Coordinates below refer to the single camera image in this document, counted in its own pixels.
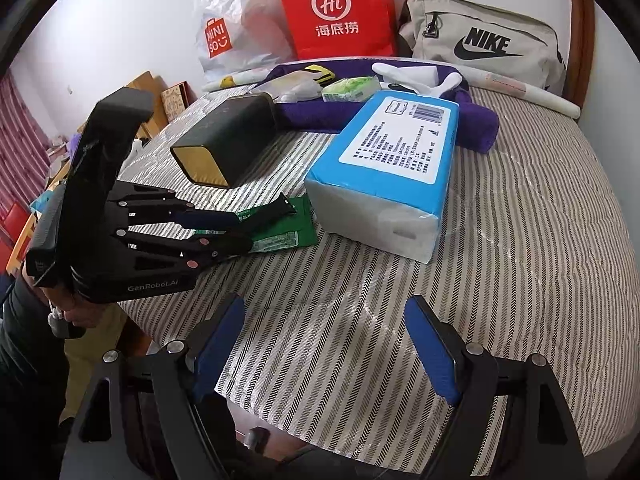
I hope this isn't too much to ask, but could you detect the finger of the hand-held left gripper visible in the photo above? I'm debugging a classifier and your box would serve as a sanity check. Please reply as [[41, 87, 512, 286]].
[[119, 227, 254, 272], [106, 182, 242, 232]]

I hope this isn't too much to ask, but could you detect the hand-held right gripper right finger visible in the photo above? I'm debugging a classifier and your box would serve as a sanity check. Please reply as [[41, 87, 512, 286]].
[[404, 295, 588, 480]]

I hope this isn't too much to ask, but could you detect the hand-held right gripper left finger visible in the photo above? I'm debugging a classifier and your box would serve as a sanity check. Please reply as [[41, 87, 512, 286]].
[[62, 294, 247, 480]]

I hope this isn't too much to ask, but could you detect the green foil packet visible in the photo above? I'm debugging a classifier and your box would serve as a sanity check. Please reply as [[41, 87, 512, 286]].
[[192, 196, 318, 253]]

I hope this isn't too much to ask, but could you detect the dark tin box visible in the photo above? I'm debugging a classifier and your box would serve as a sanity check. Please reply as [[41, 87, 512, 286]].
[[170, 92, 278, 188]]

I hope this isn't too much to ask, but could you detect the fruit print packet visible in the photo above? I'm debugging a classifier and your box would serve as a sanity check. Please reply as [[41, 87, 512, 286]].
[[271, 71, 322, 104]]

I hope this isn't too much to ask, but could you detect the small green tissue pack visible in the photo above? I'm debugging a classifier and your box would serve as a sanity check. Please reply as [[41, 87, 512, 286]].
[[321, 75, 382, 103]]

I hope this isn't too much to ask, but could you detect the white sock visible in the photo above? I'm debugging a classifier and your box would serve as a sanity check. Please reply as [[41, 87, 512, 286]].
[[372, 61, 463, 97]]

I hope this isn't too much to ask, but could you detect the person's left forearm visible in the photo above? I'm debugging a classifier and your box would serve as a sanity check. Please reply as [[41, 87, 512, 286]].
[[0, 275, 71, 461]]

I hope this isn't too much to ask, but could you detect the person's left hand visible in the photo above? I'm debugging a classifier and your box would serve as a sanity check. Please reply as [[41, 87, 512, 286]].
[[47, 290, 121, 331]]

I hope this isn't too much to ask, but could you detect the red plastic object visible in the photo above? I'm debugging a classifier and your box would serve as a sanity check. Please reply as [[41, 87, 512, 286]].
[[0, 204, 32, 273]]

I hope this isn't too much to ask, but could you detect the striped mattress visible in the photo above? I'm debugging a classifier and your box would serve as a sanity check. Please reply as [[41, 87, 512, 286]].
[[117, 55, 640, 461]]

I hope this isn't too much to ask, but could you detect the pink striped cloth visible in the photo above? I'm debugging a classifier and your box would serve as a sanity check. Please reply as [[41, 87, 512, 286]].
[[0, 70, 51, 221]]

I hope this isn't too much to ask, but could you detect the patterned brown box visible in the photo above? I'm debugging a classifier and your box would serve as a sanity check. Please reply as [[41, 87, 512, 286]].
[[160, 82, 193, 123]]

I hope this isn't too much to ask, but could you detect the purple towel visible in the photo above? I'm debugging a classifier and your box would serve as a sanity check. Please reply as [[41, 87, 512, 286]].
[[265, 57, 501, 155]]

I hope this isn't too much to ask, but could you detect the light wooden headboard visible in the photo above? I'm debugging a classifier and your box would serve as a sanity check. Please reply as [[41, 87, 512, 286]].
[[125, 71, 168, 126]]

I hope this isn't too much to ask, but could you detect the blue tissue pack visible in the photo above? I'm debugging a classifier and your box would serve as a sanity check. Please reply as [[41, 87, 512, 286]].
[[304, 91, 461, 265]]

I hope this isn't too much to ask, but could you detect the red paper bag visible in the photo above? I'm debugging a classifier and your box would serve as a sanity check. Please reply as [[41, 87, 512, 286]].
[[271, 0, 398, 61]]

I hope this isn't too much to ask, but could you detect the white plastic shopping bag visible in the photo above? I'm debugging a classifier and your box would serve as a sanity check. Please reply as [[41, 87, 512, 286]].
[[194, 0, 301, 86]]

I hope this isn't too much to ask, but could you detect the white rolled poster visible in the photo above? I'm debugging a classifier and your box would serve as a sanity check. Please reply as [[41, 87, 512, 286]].
[[201, 67, 581, 118]]

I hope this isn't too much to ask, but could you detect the grey waist bag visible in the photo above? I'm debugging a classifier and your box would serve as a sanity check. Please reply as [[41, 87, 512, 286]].
[[397, 0, 568, 96]]

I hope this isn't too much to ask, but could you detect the brown wooden door frame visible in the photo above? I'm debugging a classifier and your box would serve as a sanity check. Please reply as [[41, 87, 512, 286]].
[[567, 0, 596, 106]]

